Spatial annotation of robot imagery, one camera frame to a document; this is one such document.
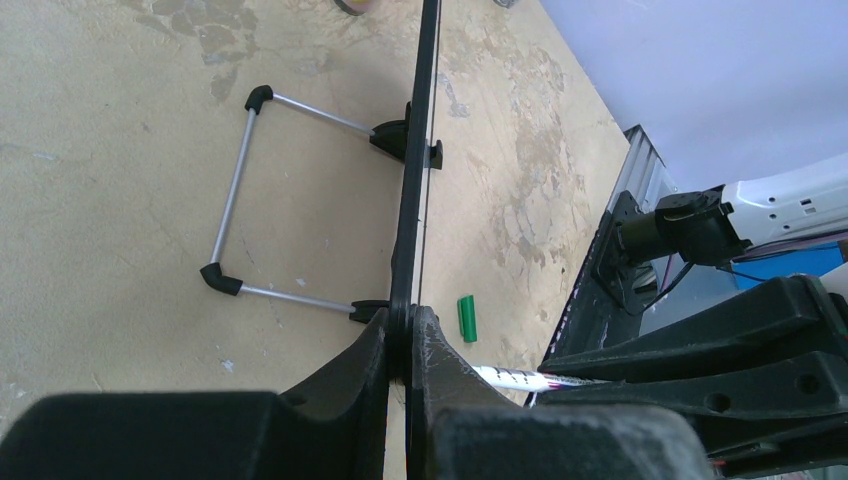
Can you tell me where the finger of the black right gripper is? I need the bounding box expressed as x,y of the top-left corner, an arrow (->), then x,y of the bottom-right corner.
540,275 -> 847,381
539,351 -> 847,477

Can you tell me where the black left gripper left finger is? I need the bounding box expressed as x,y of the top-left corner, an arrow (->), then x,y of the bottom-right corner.
1,309 -> 388,479

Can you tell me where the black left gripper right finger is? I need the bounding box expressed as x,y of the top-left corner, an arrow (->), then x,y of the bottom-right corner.
405,307 -> 713,479

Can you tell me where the white green whiteboard marker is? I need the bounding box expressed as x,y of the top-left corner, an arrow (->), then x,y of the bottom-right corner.
472,366 -> 605,393

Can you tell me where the green marker cap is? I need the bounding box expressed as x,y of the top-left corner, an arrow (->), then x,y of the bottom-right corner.
457,295 -> 478,343

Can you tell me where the white whiteboard black frame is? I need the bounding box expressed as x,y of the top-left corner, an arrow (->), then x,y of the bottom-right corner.
386,1 -> 442,383

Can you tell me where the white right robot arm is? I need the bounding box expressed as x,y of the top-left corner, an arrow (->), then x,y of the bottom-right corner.
535,155 -> 847,477

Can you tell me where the pink cartoon bottle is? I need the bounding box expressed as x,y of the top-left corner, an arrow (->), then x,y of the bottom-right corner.
334,0 -> 378,16

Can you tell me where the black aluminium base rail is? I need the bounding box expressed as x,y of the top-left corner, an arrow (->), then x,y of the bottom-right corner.
542,124 -> 678,362

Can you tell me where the silver whiteboard stand frame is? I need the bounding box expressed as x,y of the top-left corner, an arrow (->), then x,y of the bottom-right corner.
199,85 -> 403,323

